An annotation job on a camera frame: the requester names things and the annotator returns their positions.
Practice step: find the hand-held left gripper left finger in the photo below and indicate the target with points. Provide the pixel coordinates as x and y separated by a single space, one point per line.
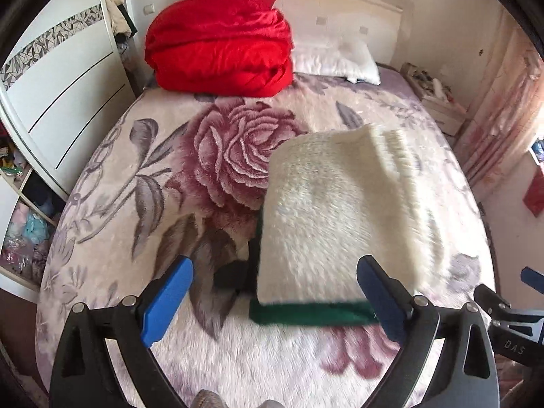
168 301

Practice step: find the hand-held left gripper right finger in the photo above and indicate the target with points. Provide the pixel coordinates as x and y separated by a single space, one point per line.
380 299

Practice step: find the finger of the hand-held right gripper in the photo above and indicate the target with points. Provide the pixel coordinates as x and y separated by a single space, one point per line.
491 301
534 279

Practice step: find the white tweed jacket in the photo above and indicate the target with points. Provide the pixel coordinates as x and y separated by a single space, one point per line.
340 212

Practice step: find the pastel clothes in wardrobe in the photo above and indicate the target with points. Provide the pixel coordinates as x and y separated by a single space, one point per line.
25 231

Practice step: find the green garment with white stripes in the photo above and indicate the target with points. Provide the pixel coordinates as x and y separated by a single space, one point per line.
306 315

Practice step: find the black leather jacket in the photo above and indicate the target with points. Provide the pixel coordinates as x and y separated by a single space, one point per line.
238 272

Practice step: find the red cloth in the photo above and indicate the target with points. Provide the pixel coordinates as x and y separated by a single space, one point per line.
534 195

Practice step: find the floral purple blanket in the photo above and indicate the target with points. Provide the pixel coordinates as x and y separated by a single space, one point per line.
148 204

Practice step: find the person's legs in dark pants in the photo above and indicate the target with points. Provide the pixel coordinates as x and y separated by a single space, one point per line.
208 399

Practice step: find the pink curtain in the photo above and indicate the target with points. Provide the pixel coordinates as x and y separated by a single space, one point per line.
505 114

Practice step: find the white nightstand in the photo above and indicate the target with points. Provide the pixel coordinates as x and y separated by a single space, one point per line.
444 110

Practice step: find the clutter on nightstand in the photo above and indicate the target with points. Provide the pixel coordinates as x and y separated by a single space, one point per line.
425 78

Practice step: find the white sliding-door wardrobe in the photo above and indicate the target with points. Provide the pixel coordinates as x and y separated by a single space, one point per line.
63 85

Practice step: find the white pillow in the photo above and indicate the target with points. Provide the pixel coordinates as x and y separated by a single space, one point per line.
335 59

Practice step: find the red quilt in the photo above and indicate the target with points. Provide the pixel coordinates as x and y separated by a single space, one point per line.
221 42

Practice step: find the beige bed headboard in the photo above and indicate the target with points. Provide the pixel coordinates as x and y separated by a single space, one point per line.
340 12

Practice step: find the hanging light coats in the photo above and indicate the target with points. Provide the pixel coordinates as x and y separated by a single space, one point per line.
117 4

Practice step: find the white wall socket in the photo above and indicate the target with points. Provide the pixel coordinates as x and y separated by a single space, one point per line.
149 8

